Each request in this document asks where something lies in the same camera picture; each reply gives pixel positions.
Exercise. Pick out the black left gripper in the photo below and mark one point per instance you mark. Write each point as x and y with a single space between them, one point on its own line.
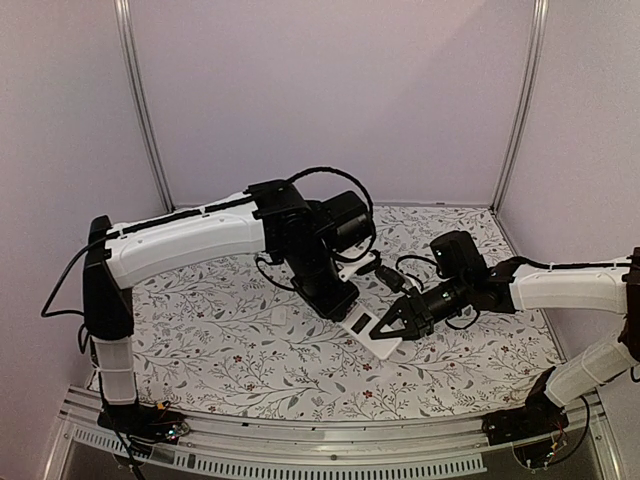
334 309

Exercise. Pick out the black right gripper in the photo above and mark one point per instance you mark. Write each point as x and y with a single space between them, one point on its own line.
417 314

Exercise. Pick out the white and red remote control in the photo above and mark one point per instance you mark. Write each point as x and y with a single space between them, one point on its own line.
363 326

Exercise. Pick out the white battery cover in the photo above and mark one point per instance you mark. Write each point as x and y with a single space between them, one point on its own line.
279 316

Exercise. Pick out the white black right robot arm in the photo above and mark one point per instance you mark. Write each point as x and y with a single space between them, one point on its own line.
519 284

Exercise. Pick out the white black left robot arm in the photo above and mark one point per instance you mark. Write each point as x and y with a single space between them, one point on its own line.
312 237

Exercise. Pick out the floral patterned table mat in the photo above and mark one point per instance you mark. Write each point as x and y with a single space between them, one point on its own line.
204 341

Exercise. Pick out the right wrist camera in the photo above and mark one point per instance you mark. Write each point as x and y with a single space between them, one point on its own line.
393 280

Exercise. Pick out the aluminium front rail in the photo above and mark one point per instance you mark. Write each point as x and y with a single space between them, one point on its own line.
227 447

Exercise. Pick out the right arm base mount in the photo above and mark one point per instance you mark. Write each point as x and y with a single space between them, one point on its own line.
538 416

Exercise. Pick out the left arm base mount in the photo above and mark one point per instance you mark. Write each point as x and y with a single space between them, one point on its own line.
150 424

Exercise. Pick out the right aluminium frame post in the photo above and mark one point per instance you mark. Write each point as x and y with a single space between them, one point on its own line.
526 93

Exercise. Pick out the aluminium frame post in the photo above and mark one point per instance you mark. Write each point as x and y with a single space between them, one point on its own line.
526 93
133 70

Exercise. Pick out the left aluminium frame post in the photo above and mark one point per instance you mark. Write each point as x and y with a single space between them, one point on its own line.
133 70

